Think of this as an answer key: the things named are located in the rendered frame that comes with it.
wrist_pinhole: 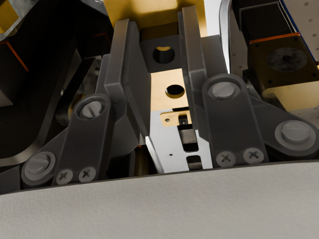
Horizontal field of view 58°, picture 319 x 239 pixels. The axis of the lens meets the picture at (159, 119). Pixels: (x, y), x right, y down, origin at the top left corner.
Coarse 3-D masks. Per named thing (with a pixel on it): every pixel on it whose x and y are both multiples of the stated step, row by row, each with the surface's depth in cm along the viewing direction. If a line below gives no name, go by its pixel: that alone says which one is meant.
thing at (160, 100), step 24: (120, 0) 11; (144, 0) 11; (168, 0) 11; (192, 0) 11; (144, 24) 12; (168, 24) 12; (144, 48) 12; (168, 48) 13; (168, 72) 14; (168, 96) 15
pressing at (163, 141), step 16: (80, 0) 37; (96, 0) 37; (208, 0) 37; (224, 0) 37; (208, 16) 39; (224, 16) 39; (208, 32) 40; (224, 32) 41; (224, 48) 43; (160, 112) 53; (160, 128) 57; (176, 128) 57; (160, 144) 61; (176, 144) 61; (208, 144) 61; (160, 160) 66; (176, 160) 66; (208, 160) 66
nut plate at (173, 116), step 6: (162, 114) 53; (168, 114) 53; (174, 114) 53; (180, 114) 53; (186, 114) 53; (162, 120) 55; (174, 120) 55; (180, 120) 53; (186, 120) 53; (168, 126) 56
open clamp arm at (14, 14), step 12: (0, 0) 30; (12, 0) 32; (24, 0) 33; (36, 0) 35; (0, 12) 29; (12, 12) 31; (24, 12) 33; (0, 24) 29; (12, 24) 31; (0, 36) 30
